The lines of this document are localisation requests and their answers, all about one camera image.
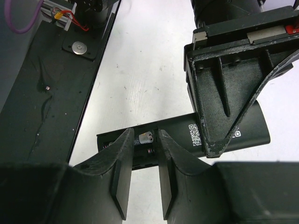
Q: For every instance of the AAA battery pair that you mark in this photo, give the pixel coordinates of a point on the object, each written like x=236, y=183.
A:
x=144, y=138

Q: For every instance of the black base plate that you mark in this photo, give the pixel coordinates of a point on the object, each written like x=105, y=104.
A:
x=41, y=117

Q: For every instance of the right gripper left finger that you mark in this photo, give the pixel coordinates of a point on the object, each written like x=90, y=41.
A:
x=93, y=192

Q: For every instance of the slim black remote control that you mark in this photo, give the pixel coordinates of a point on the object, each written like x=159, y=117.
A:
x=187, y=137

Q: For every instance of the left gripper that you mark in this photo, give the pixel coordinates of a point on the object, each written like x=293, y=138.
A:
x=224, y=88

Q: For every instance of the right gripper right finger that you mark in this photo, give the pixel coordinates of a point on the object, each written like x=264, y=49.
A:
x=194, y=192

